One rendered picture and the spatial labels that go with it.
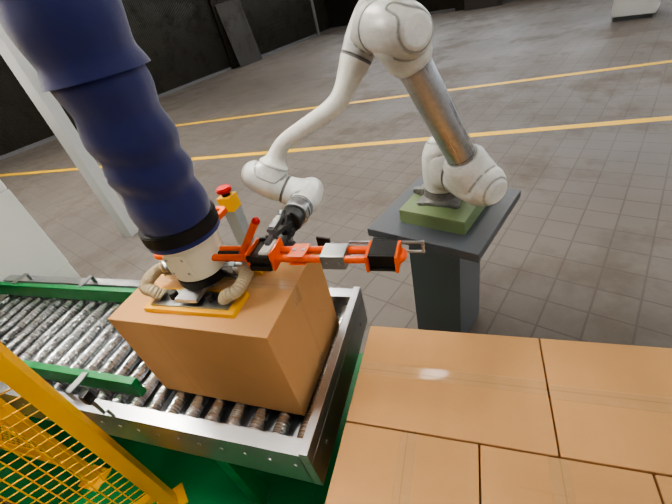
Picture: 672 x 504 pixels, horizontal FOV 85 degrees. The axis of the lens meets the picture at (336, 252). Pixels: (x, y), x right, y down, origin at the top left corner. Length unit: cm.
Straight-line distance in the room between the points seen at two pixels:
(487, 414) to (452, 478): 22
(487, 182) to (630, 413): 78
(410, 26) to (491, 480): 117
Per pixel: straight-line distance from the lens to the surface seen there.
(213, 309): 116
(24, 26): 100
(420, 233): 158
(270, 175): 129
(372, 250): 94
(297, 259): 101
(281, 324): 108
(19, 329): 264
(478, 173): 136
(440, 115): 122
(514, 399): 132
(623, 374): 146
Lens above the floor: 166
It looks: 36 degrees down
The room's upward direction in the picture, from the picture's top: 15 degrees counter-clockwise
